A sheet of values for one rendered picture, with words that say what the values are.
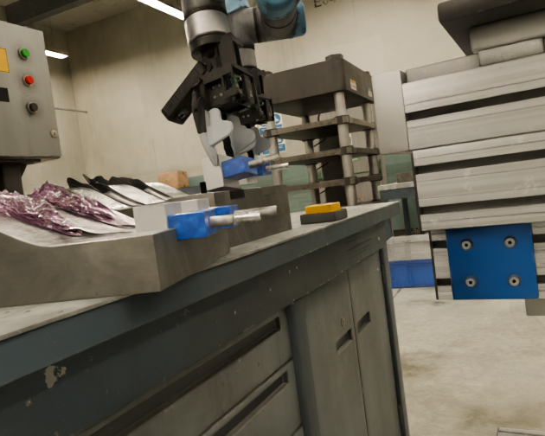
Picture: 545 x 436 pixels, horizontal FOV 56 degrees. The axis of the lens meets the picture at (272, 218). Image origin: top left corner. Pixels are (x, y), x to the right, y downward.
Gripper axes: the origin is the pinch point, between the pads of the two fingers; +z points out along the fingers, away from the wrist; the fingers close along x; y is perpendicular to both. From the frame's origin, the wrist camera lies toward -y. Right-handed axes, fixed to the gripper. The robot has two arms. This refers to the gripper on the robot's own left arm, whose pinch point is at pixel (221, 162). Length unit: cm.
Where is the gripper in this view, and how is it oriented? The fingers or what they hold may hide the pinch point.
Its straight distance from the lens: 85.2
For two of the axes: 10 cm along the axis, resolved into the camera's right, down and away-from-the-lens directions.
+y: 8.6, -2.3, -4.6
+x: 4.7, 0.3, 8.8
